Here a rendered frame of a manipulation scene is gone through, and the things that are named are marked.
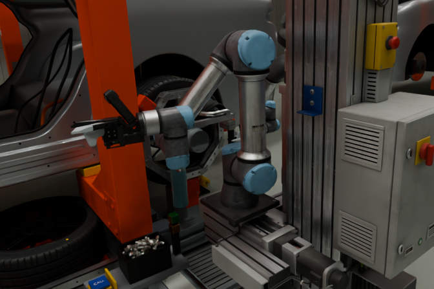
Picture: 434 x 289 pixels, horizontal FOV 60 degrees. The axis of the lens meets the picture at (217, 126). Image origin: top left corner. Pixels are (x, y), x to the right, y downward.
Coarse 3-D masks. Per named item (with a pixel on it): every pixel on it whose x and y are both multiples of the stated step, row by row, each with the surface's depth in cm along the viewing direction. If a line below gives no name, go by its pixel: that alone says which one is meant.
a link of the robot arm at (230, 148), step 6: (228, 144) 143; (234, 144) 142; (240, 144) 140; (222, 150) 140; (228, 150) 137; (234, 150) 136; (222, 156) 141; (228, 156) 137; (234, 156) 135; (222, 162) 142; (228, 162) 137; (228, 168) 137; (228, 174) 140; (228, 180) 140; (234, 180) 139
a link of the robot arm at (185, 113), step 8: (160, 112) 111; (168, 112) 112; (176, 112) 112; (184, 112) 113; (192, 112) 114; (160, 120) 110; (168, 120) 111; (176, 120) 112; (184, 120) 112; (192, 120) 114; (160, 128) 111; (168, 128) 112; (176, 128) 112; (184, 128) 114; (168, 136) 113; (176, 136) 113
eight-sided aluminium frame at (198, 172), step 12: (168, 96) 207; (180, 96) 212; (156, 108) 205; (216, 108) 229; (216, 132) 238; (144, 144) 205; (216, 144) 236; (144, 156) 207; (204, 156) 237; (156, 168) 212; (192, 168) 232; (204, 168) 232; (168, 180) 219
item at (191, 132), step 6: (192, 132) 207; (198, 132) 206; (204, 132) 209; (192, 138) 205; (198, 138) 207; (204, 138) 210; (192, 144) 206; (198, 144) 208; (204, 144) 210; (192, 150) 207; (198, 150) 209
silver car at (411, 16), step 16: (400, 0) 668; (416, 0) 384; (432, 0) 393; (400, 16) 377; (416, 16) 381; (432, 16) 396; (400, 32) 379; (416, 32) 385; (432, 32) 425; (400, 48) 383; (416, 48) 450; (432, 48) 440; (400, 64) 389; (416, 64) 411; (432, 64) 446; (400, 80) 396; (416, 80) 423
